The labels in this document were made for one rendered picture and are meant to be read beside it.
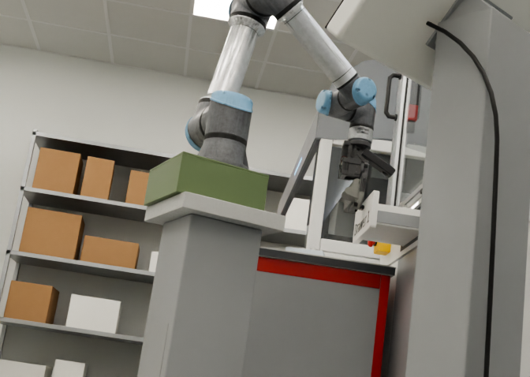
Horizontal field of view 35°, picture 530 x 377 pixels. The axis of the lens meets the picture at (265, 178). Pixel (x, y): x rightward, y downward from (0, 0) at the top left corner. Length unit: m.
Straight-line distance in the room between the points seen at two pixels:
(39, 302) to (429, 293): 4.99
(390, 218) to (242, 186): 0.52
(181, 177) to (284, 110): 5.02
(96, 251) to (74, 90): 1.46
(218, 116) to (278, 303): 0.67
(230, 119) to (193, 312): 0.52
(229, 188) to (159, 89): 4.95
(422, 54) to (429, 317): 0.50
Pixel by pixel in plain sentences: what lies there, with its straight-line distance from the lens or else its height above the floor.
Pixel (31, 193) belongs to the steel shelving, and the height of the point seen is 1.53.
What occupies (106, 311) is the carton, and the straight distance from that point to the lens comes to 6.17.
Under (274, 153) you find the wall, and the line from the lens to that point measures 6.92.
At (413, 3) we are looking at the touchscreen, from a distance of 1.56.
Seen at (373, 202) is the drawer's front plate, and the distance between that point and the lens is 2.43.
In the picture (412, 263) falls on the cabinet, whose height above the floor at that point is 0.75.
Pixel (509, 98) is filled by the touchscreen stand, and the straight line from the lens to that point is 1.55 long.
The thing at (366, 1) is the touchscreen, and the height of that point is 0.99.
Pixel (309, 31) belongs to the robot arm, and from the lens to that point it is 2.44.
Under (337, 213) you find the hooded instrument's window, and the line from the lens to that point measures 3.40.
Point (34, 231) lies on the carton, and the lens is 6.32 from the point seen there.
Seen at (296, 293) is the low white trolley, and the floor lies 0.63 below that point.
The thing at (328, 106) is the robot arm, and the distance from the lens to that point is 2.55.
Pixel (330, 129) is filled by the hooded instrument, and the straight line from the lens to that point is 3.46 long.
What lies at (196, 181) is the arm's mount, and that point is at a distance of 2.07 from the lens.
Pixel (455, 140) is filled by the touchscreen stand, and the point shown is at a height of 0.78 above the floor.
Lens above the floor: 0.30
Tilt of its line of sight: 15 degrees up
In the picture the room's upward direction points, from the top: 8 degrees clockwise
